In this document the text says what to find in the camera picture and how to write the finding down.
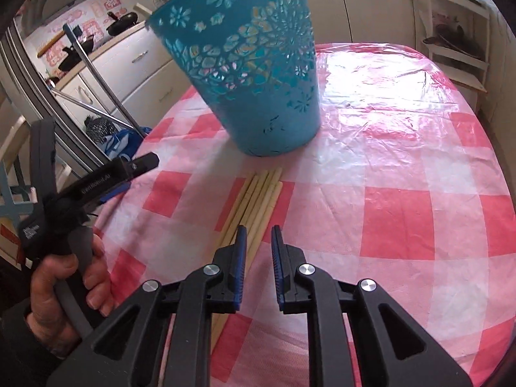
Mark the grey mop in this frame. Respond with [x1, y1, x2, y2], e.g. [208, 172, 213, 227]
[62, 24, 153, 138]

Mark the bundle of wooden chopsticks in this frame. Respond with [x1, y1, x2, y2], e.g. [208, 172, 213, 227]
[210, 167, 284, 345]

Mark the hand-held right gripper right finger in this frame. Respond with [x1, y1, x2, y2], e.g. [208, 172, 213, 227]
[271, 226, 474, 387]

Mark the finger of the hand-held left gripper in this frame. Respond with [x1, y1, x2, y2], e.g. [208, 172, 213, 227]
[121, 152, 160, 181]

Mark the white base cabinet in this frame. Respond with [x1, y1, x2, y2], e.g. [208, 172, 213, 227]
[52, 22, 190, 130]
[314, 0, 417, 46]

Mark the white shelf stand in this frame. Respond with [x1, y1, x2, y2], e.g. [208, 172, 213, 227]
[414, 0, 491, 92]

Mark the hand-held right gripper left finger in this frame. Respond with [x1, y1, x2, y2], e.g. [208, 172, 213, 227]
[46, 226, 248, 387]

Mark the dark pan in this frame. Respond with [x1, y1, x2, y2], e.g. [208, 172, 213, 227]
[422, 24, 485, 60]

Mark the black frying pan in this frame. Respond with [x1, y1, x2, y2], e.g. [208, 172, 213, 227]
[58, 36, 96, 72]

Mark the person's left forearm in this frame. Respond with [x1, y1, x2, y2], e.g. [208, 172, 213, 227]
[0, 298, 81, 387]

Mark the pink wall sticker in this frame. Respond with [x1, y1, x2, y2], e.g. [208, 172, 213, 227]
[44, 0, 134, 66]

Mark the teal perforated plastic basket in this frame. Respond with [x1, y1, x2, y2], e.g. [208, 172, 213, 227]
[147, 0, 322, 158]

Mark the red checked plastic tablecloth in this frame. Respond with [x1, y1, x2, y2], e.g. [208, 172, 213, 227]
[91, 42, 512, 387]

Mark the person's left hand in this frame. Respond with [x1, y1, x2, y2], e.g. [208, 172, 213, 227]
[24, 234, 116, 359]

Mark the black wok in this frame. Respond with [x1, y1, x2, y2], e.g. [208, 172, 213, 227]
[106, 11, 140, 35]

